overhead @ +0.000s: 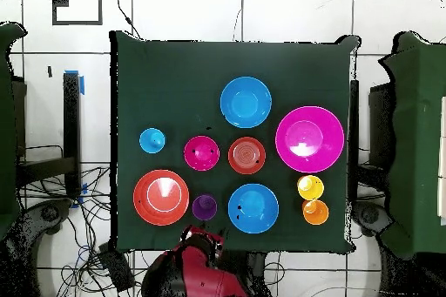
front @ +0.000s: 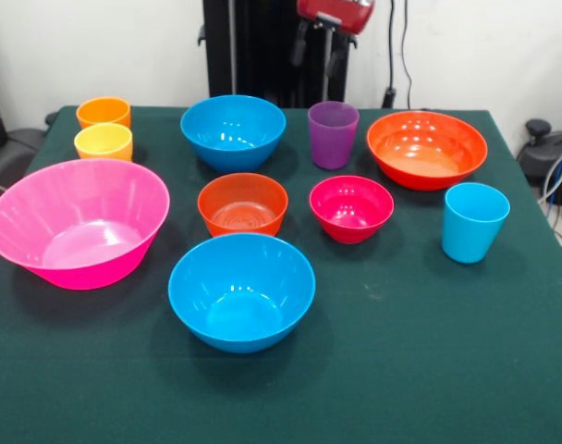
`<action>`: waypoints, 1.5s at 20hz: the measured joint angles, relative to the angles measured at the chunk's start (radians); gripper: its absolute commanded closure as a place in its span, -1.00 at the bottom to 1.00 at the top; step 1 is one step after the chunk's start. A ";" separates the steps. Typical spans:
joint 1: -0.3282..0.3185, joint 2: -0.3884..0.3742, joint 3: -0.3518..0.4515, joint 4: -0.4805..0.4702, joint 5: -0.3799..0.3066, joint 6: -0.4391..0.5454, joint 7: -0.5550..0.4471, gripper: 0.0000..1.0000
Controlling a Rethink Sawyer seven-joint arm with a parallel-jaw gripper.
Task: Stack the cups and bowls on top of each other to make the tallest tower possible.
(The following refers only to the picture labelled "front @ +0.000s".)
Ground purple cup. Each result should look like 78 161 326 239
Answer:
307 101 360 170

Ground yellow cup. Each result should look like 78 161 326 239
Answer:
73 122 134 162

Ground small magenta bowl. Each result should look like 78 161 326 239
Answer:
308 175 396 245

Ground dark green table cloth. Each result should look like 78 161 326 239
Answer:
0 105 562 444

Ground orange cup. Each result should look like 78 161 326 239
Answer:
76 96 132 130

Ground blue bowl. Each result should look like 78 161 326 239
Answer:
179 94 287 174
167 232 317 355

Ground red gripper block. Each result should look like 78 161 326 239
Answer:
290 0 375 80

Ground blue and white cables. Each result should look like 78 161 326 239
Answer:
537 146 562 251

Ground black wall cable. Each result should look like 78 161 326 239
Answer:
381 0 414 110

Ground black grey stand base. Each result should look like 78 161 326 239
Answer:
515 118 562 207
0 127 46 186

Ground blue cup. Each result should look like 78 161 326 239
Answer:
442 181 511 265

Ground large red-orange bowl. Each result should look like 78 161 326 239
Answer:
366 110 489 191

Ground large pink bowl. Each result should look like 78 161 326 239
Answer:
0 157 171 291

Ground small orange bowl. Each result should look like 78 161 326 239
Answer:
197 172 289 238

